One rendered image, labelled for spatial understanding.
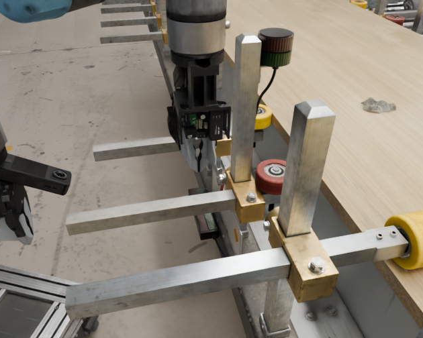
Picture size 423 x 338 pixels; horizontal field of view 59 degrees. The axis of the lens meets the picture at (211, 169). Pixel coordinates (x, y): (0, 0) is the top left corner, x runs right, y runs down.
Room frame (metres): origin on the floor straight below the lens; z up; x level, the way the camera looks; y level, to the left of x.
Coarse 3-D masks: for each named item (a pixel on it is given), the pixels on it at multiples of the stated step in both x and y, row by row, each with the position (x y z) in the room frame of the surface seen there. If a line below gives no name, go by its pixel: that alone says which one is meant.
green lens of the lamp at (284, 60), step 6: (264, 54) 0.61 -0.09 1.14; (270, 54) 0.60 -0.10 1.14; (276, 54) 0.60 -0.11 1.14; (282, 54) 0.60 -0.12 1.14; (288, 54) 0.61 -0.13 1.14; (264, 60) 0.61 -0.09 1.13; (270, 60) 0.60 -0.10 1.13; (276, 60) 0.60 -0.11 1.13; (282, 60) 0.60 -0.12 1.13; (288, 60) 0.61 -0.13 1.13; (270, 66) 0.60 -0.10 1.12; (276, 66) 0.60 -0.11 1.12
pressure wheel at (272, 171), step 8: (272, 160) 0.63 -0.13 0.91; (280, 160) 0.63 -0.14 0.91; (256, 168) 0.60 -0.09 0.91; (264, 168) 0.60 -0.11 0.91; (272, 168) 0.60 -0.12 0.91; (280, 168) 0.60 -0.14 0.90; (256, 176) 0.59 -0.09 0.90; (264, 176) 0.57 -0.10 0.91; (272, 176) 0.57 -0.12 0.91; (280, 176) 0.58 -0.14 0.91; (256, 184) 0.58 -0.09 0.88; (264, 184) 0.56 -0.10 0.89; (272, 184) 0.56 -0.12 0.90; (280, 184) 0.55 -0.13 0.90; (272, 192) 0.56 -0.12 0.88; (280, 192) 0.56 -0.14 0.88; (272, 208) 0.59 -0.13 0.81
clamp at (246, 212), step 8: (232, 184) 0.59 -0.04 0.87; (240, 184) 0.59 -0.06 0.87; (248, 184) 0.59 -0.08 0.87; (240, 192) 0.57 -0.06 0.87; (256, 192) 0.57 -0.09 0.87; (240, 200) 0.54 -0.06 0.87; (256, 200) 0.54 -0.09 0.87; (240, 208) 0.53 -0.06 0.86; (248, 208) 0.53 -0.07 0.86; (256, 208) 0.53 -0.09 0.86; (264, 208) 0.54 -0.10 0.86; (240, 216) 0.53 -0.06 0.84; (248, 216) 0.53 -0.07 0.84; (256, 216) 0.53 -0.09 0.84
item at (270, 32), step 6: (264, 30) 0.64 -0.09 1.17; (270, 30) 0.64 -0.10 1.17; (276, 30) 0.64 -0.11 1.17; (282, 30) 0.64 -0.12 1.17; (288, 30) 0.64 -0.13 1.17; (270, 36) 0.61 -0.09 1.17; (276, 36) 0.61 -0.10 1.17; (282, 36) 0.61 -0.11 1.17; (288, 36) 0.61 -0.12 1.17; (264, 66) 0.61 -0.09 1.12; (258, 78) 0.61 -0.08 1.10; (270, 84) 0.63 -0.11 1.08; (264, 90) 0.63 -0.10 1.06; (258, 102) 0.63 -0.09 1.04
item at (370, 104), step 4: (368, 100) 0.89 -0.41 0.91; (372, 100) 0.89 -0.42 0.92; (380, 100) 0.87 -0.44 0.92; (364, 104) 0.89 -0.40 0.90; (368, 104) 0.88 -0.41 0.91; (372, 104) 0.88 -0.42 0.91; (376, 104) 0.87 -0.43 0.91; (380, 104) 0.87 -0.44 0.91; (384, 104) 0.86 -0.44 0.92; (388, 104) 0.88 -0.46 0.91; (392, 104) 0.87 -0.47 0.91; (364, 108) 0.86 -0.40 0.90; (368, 108) 0.86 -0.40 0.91; (372, 108) 0.85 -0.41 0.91; (376, 108) 0.85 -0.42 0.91; (380, 108) 0.85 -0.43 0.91; (384, 108) 0.85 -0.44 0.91; (388, 108) 0.85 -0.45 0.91; (392, 108) 0.86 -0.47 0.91; (380, 112) 0.85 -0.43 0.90
